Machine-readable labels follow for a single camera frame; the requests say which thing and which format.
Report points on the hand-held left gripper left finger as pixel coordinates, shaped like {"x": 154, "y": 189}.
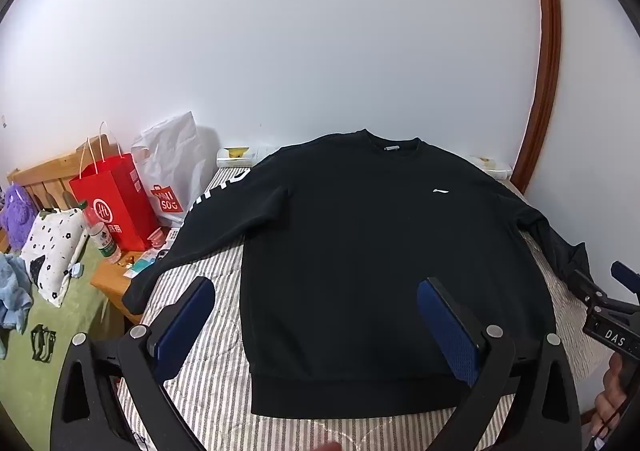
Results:
{"x": 184, "y": 326}

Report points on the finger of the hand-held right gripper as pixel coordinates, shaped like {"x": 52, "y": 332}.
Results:
{"x": 590, "y": 287}
{"x": 627, "y": 276}

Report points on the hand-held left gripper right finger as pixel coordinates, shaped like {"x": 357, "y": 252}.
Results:
{"x": 450, "y": 326}

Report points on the black sweatshirt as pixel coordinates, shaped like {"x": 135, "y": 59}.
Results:
{"x": 350, "y": 241}

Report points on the person's right hand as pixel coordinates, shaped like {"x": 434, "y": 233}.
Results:
{"x": 607, "y": 401}

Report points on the small teal packet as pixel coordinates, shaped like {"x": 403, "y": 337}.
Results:
{"x": 146, "y": 265}

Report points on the striped bed sheet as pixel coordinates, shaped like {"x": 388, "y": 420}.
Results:
{"x": 220, "y": 406}

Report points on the wooden nightstand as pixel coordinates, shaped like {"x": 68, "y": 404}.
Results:
{"x": 107, "y": 281}

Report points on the small pink box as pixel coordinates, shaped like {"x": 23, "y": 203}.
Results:
{"x": 159, "y": 238}

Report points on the plastic bottle with green label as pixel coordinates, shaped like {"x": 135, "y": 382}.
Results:
{"x": 105, "y": 243}

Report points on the red paper bag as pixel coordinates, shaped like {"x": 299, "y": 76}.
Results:
{"x": 115, "y": 196}

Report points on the white floral pillow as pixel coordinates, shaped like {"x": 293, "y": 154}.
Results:
{"x": 52, "y": 251}

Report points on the green blanket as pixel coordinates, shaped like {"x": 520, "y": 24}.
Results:
{"x": 25, "y": 386}

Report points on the white plastic bag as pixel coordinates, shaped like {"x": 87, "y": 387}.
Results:
{"x": 175, "y": 156}

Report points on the light blue cloth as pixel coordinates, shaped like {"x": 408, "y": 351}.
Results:
{"x": 12, "y": 296}

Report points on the purple plush toy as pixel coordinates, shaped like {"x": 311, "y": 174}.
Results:
{"x": 17, "y": 216}

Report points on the wooden headboard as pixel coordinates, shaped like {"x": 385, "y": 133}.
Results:
{"x": 45, "y": 171}

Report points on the brown wooden door frame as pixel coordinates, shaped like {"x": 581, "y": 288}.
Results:
{"x": 547, "y": 56}

